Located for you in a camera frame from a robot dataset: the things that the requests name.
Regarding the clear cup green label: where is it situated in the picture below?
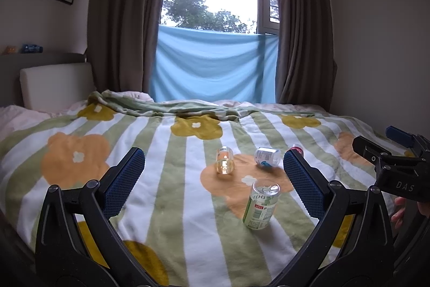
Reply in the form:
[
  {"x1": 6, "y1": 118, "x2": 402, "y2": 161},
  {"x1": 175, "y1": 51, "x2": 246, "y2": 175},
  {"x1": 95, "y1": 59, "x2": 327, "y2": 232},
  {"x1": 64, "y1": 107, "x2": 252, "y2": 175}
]
[{"x1": 243, "y1": 179, "x2": 281, "y2": 230}]

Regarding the clear cup red label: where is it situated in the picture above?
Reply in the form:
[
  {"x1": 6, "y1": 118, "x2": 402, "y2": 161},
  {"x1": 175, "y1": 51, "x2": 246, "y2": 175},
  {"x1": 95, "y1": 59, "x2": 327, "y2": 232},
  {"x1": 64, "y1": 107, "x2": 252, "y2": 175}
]
[{"x1": 290, "y1": 144, "x2": 304, "y2": 156}]

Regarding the clear cup white blue label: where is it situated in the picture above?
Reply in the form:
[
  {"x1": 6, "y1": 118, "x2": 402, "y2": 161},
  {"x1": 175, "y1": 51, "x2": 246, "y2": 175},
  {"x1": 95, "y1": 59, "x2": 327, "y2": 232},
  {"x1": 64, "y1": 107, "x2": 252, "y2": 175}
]
[{"x1": 254, "y1": 147, "x2": 281, "y2": 168}]

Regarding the clear cup orange label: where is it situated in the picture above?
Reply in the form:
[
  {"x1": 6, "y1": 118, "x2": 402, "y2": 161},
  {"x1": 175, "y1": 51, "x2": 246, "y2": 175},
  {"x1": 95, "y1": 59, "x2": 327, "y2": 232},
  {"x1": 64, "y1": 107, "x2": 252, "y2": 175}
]
[{"x1": 215, "y1": 146, "x2": 235, "y2": 175}]

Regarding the person's right hand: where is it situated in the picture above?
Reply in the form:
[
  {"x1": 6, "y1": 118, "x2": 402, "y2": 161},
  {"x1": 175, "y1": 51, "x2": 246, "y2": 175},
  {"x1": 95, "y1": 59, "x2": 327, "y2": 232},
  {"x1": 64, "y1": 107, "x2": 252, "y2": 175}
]
[{"x1": 390, "y1": 196, "x2": 430, "y2": 230}]

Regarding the right brown curtain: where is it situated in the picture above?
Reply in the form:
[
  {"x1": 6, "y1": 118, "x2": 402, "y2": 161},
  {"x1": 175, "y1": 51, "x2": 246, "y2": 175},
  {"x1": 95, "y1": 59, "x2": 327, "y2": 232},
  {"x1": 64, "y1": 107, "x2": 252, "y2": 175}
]
[{"x1": 275, "y1": 0, "x2": 337, "y2": 110}]

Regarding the brown curtain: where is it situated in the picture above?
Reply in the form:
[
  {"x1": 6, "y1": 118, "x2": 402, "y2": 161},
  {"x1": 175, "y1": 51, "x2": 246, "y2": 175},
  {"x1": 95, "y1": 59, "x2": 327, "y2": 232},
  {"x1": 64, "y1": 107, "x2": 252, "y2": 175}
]
[
  {"x1": 275, "y1": 0, "x2": 337, "y2": 110},
  {"x1": 85, "y1": 0, "x2": 163, "y2": 93}
]

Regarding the floral striped green blanket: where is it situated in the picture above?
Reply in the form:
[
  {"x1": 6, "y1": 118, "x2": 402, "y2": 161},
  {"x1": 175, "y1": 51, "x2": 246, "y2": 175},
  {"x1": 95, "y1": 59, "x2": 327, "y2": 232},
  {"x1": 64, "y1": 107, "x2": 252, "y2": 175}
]
[{"x1": 1, "y1": 92, "x2": 409, "y2": 286}]

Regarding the white pink bed sheet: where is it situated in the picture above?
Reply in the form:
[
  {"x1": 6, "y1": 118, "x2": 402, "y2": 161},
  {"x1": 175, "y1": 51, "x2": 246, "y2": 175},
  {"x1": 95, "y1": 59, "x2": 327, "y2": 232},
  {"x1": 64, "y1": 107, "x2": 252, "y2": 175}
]
[{"x1": 0, "y1": 105, "x2": 51, "y2": 141}]

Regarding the white headboard cushion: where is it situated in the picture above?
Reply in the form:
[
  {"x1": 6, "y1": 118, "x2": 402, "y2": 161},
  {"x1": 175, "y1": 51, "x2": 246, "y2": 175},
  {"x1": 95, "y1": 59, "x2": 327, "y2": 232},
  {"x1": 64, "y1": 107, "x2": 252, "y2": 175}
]
[{"x1": 20, "y1": 63, "x2": 95, "y2": 113}]

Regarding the dark headboard shelf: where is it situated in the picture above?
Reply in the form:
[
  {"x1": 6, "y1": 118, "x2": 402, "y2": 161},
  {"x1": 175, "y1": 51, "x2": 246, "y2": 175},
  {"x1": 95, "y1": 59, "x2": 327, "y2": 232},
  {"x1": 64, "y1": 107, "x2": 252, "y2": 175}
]
[{"x1": 1, "y1": 52, "x2": 95, "y2": 112}]

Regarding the light blue hanging cloth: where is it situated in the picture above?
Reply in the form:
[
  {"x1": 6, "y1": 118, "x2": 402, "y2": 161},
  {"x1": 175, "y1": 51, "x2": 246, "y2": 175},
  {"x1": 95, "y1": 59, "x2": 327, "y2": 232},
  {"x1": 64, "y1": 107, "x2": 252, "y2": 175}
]
[{"x1": 149, "y1": 26, "x2": 278, "y2": 103}]

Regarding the blue item on shelf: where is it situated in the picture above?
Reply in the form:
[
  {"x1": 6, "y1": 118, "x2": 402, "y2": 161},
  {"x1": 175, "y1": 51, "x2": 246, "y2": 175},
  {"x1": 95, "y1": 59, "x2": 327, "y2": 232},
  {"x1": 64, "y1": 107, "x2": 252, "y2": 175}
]
[{"x1": 20, "y1": 44, "x2": 44, "y2": 53}]

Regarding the small orange shelf item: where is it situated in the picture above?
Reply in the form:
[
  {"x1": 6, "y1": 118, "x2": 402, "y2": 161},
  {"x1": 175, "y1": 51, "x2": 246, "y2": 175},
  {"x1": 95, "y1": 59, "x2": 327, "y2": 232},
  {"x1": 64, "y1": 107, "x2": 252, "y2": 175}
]
[{"x1": 2, "y1": 46, "x2": 17, "y2": 55}]

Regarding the left brown curtain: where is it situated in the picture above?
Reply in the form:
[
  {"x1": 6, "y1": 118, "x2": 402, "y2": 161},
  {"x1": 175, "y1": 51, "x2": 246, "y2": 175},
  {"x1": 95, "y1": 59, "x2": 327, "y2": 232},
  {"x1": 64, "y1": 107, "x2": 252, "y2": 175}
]
[{"x1": 85, "y1": 0, "x2": 163, "y2": 93}]

